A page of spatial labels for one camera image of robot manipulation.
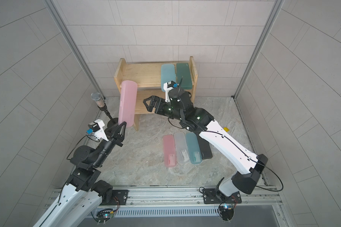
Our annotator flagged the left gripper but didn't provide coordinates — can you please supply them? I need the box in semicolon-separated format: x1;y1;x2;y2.
92;122;127;168

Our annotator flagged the pink pencil case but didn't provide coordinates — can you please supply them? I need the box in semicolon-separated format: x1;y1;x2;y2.
118;80;138;128
163;134;177;167

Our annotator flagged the large light blue pencil case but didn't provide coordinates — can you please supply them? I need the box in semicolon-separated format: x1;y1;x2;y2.
161;64;176;92

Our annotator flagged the dark green pencil case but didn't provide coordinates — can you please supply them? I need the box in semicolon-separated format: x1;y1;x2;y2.
176;63;193;90

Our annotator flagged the clear frosted pencil case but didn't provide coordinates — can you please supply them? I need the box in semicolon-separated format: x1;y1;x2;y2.
173;132;190;164

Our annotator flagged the small teal pencil case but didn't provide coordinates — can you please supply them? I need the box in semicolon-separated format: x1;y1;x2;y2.
186;132;202;165

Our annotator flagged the black pencil case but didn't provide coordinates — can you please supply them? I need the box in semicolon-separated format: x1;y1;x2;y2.
197;135;213;160

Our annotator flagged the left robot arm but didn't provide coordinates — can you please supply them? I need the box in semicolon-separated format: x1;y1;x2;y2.
35;122;127;227

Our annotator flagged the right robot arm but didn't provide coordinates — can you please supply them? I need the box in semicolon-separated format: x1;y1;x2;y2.
143;88;268;197

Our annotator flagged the wooden two-tier shelf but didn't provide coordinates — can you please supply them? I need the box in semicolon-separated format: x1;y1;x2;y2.
114;56;199;131

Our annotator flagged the microphone on black stand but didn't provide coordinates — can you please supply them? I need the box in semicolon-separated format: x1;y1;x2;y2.
91;92;118;128

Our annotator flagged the left circuit board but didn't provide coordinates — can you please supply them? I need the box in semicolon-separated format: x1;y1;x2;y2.
92;209;115;225

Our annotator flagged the circuit board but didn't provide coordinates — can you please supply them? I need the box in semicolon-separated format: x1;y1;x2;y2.
92;209;115;225
218;204;235;221

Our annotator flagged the right circuit board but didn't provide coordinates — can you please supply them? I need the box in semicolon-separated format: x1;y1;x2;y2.
218;204;235;221

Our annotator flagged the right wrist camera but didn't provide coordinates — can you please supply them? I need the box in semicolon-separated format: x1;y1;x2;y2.
163;81;178;103

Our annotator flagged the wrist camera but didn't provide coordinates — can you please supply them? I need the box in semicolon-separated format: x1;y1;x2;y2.
163;81;178;103
86;119;109;142

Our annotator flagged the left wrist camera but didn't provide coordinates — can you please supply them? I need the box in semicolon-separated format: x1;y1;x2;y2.
86;119;109;142

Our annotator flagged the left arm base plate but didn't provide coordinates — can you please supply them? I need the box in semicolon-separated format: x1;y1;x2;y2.
101;190;129;206

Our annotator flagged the aluminium rail frame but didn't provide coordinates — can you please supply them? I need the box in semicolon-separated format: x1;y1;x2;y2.
36;184;290;227

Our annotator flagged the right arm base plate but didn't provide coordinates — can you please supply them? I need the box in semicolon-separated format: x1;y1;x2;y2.
199;187;242;205

